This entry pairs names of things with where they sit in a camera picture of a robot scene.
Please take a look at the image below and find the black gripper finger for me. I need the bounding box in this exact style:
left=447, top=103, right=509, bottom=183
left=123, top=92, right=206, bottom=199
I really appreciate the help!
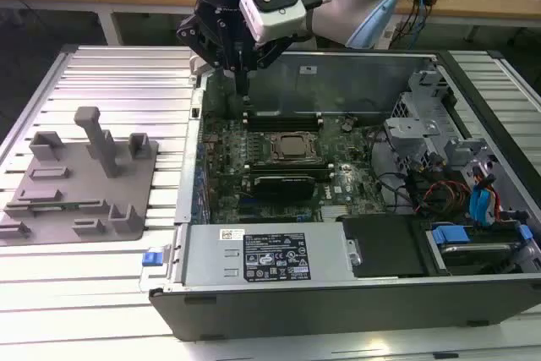
left=242, top=37, right=293, bottom=96
left=176, top=12, right=243, bottom=96

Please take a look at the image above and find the black RAM slot bank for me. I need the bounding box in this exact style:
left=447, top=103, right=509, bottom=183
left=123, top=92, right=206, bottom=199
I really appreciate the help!
left=243, top=110, right=323, bottom=133
left=243, top=161, right=334, bottom=181

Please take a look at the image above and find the silver CPU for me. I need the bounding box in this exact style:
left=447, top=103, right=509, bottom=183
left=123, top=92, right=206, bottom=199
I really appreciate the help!
left=280, top=137, right=309, bottom=156

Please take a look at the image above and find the metal CPU socket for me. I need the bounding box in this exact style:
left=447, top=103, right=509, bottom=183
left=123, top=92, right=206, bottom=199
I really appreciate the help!
left=264, top=129, right=325, bottom=164

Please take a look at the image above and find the black graphics card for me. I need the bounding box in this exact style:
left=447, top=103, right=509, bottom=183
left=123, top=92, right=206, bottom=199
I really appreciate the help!
left=251, top=172, right=316, bottom=202

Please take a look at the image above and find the green motherboard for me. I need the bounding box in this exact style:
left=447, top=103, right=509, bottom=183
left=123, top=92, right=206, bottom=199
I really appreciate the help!
left=200, top=109, right=388, bottom=225

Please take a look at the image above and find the grey metal drive cage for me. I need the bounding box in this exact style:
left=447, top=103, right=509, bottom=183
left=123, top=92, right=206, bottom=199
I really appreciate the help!
left=383, top=68, right=458, bottom=168

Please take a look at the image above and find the grey parts rack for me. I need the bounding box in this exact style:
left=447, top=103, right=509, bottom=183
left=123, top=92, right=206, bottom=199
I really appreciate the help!
left=0, top=106, right=161, bottom=247

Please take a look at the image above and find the grey power supply with label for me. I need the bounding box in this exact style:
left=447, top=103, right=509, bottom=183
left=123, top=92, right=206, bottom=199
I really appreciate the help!
left=180, top=224, right=361, bottom=291

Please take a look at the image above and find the black disk bay cover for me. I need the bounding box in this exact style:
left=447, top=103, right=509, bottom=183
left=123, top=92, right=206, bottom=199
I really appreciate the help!
left=336, top=214, right=429, bottom=278

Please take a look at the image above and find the blue disk carrier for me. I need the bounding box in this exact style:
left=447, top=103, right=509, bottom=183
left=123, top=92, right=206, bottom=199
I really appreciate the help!
left=429, top=225, right=471, bottom=247

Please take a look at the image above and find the open black PC case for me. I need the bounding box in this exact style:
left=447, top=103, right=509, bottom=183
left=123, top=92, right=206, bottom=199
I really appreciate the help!
left=139, top=46, right=541, bottom=343

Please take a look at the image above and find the blue plastic clip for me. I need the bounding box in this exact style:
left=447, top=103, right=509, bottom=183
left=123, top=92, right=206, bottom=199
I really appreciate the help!
left=516, top=225, right=533, bottom=249

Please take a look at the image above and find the white and black camera box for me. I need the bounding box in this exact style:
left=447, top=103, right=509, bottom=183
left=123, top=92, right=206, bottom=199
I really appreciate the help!
left=238, top=0, right=307, bottom=46

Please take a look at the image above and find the blue hanging cable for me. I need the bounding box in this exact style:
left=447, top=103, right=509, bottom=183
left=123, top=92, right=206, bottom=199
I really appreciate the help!
left=396, top=0, right=429, bottom=50

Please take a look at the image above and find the red and black wire bundle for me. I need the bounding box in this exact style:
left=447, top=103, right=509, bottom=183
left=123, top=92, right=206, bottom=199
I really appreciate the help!
left=415, top=180, right=471, bottom=215

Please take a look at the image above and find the blue flat data wire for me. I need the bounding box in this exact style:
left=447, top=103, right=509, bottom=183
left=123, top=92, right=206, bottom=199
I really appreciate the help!
left=467, top=173, right=503, bottom=227

